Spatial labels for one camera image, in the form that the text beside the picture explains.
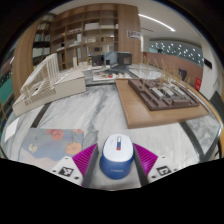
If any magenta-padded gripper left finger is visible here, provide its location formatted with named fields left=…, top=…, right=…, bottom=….
left=50, top=143, right=101, bottom=188

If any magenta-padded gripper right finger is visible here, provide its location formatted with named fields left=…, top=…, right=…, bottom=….
left=132, top=143, right=183, bottom=187

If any blue and white computer mouse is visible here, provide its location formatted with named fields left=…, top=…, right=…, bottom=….
left=99, top=133, right=135, bottom=181

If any floral print mouse pad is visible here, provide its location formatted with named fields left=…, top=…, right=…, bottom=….
left=18, top=128, right=86, bottom=173

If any wooden model base board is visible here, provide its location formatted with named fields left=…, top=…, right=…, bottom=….
left=114, top=78, right=211, bottom=130

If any brown building site model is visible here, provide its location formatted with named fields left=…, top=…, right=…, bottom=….
left=128, top=76, right=201, bottom=112

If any white paper sheet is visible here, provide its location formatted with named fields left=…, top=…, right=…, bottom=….
left=2, top=117, right=21, bottom=142

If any white slatted architectural model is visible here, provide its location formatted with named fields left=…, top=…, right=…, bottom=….
left=12, top=53, right=87, bottom=118

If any flat white site model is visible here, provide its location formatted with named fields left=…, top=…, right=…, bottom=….
left=83, top=65, right=133, bottom=83

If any dark grey house model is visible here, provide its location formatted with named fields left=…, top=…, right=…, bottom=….
left=91, top=50, right=134, bottom=73

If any wooden shelf unit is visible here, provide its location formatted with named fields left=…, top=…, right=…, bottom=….
left=31, top=3, right=143, bottom=72

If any long ceiling light strip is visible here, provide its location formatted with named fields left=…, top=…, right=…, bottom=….
left=137, top=13, right=177, bottom=33

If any red wall sign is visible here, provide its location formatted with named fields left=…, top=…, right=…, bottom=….
left=194, top=76, right=203, bottom=92

